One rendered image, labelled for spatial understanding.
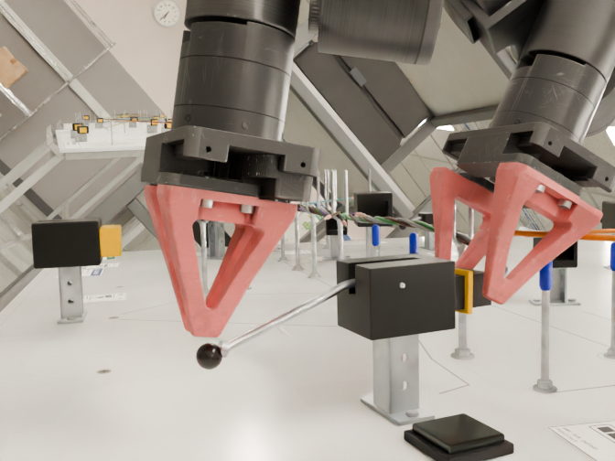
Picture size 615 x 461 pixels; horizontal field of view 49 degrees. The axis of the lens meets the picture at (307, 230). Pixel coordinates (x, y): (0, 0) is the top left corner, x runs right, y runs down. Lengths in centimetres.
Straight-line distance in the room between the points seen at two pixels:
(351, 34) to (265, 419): 22
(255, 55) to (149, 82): 767
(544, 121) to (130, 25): 764
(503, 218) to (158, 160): 19
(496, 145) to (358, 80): 109
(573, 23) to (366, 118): 107
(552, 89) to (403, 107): 110
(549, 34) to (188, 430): 32
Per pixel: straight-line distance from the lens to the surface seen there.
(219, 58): 33
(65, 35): 795
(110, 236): 69
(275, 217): 33
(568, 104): 44
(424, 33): 34
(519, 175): 39
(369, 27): 34
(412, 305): 38
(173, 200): 32
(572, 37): 46
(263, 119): 33
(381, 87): 152
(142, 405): 45
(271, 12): 34
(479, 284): 42
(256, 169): 33
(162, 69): 802
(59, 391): 50
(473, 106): 186
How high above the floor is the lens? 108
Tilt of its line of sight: 7 degrees up
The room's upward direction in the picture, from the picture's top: 47 degrees clockwise
